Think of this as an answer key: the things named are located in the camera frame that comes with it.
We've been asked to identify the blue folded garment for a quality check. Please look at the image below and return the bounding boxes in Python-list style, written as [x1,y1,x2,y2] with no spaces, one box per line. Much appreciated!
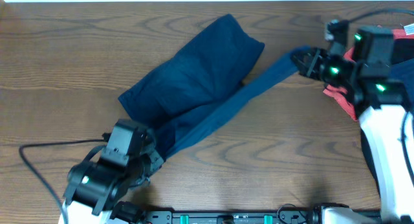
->
[390,59,414,104]

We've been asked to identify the white garment tag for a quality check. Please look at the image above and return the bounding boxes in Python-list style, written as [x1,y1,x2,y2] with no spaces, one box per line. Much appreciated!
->
[403,23,414,36]

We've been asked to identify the dark blue shorts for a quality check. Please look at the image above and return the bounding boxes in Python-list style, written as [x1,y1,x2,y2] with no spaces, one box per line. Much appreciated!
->
[118,14,298,159]

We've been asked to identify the red garment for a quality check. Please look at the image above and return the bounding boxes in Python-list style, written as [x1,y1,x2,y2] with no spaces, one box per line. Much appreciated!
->
[323,29,413,121]

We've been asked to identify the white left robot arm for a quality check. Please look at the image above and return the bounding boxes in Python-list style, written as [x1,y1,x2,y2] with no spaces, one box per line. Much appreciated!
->
[61,132,164,223]

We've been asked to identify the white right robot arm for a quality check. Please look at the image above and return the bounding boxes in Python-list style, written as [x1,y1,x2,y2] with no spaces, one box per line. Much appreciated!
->
[290,26,413,223]

